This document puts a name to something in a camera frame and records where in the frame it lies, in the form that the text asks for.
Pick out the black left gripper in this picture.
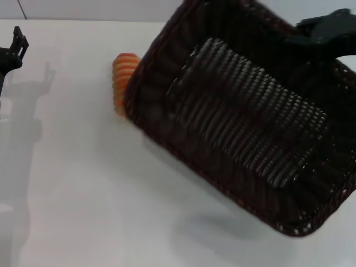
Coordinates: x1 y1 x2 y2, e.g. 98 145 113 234
0 26 30 96

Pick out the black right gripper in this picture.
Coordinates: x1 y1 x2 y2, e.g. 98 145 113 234
283 8 356 60

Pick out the orange striped bread loaf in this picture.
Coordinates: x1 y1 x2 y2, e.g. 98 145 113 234
112 52 140 118

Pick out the dark brown woven basket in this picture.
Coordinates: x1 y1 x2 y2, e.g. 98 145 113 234
123 0 356 238

